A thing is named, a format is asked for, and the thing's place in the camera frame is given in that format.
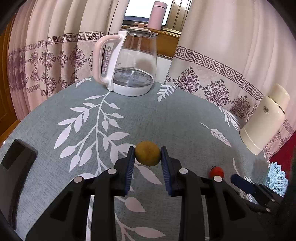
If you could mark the black smartphone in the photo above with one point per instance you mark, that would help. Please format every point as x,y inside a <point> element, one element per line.
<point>15,167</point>

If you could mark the yellow-green small fruit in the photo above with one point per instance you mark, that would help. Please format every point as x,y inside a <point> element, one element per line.
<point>147,153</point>

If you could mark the light blue plastic fruit basket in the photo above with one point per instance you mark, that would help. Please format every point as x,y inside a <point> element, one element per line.
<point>276,179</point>

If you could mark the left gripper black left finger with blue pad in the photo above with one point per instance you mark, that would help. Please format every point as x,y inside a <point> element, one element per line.
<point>66,217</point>

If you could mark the pink patterned curtain right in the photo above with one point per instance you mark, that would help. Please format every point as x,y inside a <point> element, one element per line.
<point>231,53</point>

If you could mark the small red cherry tomato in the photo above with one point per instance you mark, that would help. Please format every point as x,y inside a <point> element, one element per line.
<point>216,171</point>

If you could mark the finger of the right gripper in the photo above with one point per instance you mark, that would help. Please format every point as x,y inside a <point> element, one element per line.
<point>261,193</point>

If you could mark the glass kettle pink handle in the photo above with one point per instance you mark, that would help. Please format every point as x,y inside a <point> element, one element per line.
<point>126,62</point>

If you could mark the pink tumbler on windowsill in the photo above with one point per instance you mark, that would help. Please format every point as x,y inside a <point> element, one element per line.
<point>157,15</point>

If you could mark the wooden windowsill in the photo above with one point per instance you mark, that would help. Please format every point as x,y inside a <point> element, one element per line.
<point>166,41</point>

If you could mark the pink patterned curtain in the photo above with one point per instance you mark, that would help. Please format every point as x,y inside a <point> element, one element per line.
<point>51,46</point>
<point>231,53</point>

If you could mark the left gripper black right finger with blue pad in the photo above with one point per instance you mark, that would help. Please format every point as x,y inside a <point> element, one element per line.
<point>215,204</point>

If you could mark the pink patterned curtain left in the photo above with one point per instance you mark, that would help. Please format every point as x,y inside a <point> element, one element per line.
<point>51,46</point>

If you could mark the cream thermos flask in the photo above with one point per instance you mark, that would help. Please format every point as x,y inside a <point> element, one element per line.
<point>266,120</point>

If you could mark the red fabric sofa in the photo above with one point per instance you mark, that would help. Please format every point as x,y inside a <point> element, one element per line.
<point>284,156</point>

